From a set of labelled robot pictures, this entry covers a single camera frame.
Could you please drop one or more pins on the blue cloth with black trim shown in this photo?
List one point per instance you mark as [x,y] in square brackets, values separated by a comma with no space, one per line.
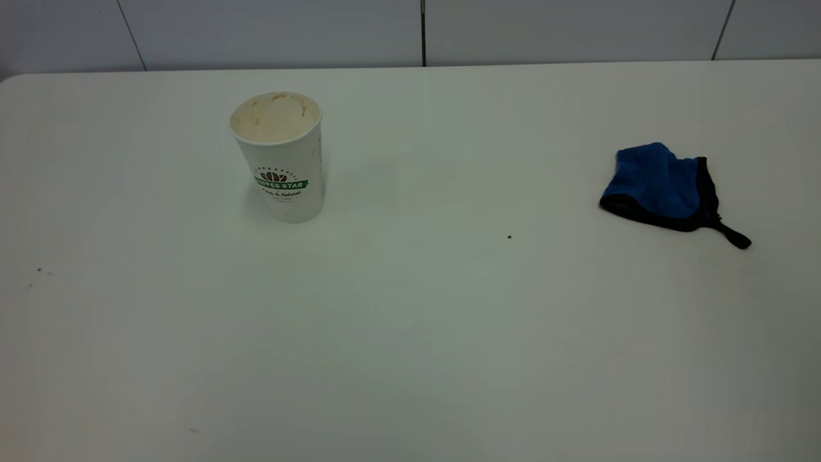
[660,183]

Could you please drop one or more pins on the white paper coffee cup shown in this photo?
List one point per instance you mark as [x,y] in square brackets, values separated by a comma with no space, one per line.
[285,160]

